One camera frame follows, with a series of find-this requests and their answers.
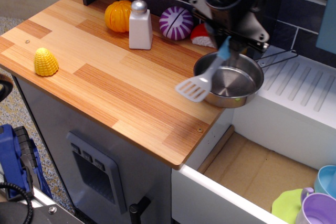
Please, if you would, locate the black oven handle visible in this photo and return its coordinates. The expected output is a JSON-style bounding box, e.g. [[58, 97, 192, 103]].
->
[[129, 196, 151, 224]]

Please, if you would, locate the blue clamp device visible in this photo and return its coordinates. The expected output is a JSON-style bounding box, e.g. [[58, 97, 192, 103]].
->
[[1, 124, 52, 198]]

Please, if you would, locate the green plate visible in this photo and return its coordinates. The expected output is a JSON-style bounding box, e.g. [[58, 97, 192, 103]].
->
[[271, 188, 302, 224]]

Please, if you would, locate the teal object at right edge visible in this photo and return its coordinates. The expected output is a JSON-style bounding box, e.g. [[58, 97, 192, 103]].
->
[[316, 0, 336, 54]]

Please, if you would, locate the red and white toy cheese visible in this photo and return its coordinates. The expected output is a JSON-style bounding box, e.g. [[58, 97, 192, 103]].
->
[[190, 23, 215, 48]]

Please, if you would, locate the light blue cup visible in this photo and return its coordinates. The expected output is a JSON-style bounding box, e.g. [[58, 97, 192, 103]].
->
[[314, 165, 335, 198]]

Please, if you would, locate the black cable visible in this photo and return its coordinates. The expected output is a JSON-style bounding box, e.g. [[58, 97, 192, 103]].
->
[[0, 182, 34, 224]]

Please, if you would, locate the grey toy oven door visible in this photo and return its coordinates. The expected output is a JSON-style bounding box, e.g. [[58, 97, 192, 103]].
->
[[66, 132, 126, 214]]

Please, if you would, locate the purple cup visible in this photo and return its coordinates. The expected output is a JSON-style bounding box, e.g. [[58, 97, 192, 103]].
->
[[295, 187, 335, 224]]

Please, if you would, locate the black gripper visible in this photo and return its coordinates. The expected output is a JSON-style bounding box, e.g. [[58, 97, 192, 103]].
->
[[189, 0, 269, 62]]

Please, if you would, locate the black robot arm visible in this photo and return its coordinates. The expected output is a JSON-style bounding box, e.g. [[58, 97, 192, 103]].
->
[[189, 0, 270, 54]]

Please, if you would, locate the blue and grey spatula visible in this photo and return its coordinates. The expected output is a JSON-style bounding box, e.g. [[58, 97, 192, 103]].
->
[[175, 36, 231, 102]]

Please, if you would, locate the orange toy pumpkin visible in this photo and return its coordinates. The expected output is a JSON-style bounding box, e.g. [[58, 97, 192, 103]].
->
[[104, 0, 131, 33]]

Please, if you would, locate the white salt shaker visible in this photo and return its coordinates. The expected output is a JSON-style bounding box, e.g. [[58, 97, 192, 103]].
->
[[129, 0, 153, 50]]

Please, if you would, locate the purple striped toy onion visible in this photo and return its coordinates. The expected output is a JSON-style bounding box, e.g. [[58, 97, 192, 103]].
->
[[159, 6, 194, 41]]

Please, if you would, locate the white toy sink basin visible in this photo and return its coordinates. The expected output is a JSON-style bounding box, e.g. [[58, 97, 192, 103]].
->
[[171, 47, 335, 223]]

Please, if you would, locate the yellow toy corn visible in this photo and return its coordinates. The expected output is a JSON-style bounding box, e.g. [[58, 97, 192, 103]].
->
[[34, 47, 59, 77]]

